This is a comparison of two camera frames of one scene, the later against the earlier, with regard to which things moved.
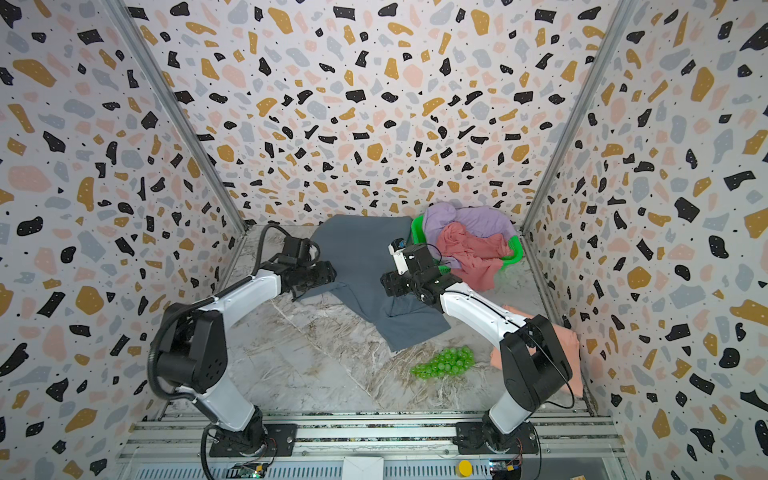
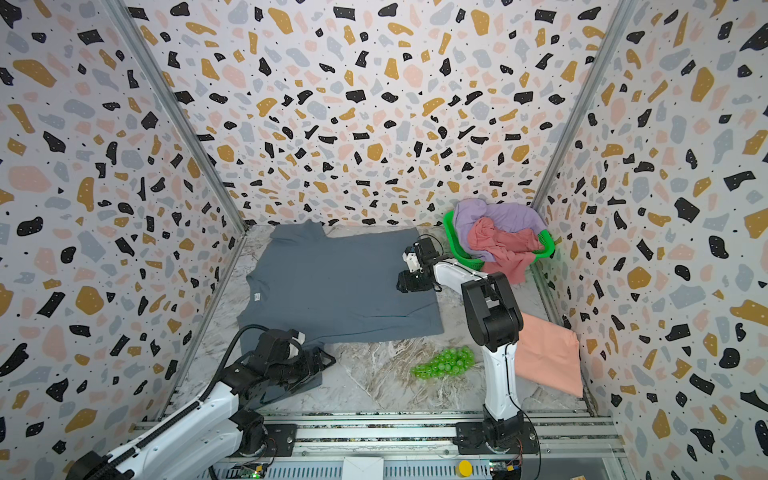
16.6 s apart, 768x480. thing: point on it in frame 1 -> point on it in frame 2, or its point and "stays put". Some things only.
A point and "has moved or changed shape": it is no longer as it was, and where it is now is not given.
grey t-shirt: [358, 248] has moved or changed shape
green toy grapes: [451, 361] stays put
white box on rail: [363, 468] stays put
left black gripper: [323, 273] -> [310, 370]
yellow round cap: [465, 468] stays put
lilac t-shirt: [474, 219] -> [505, 216]
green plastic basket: [419, 233] -> [544, 236]
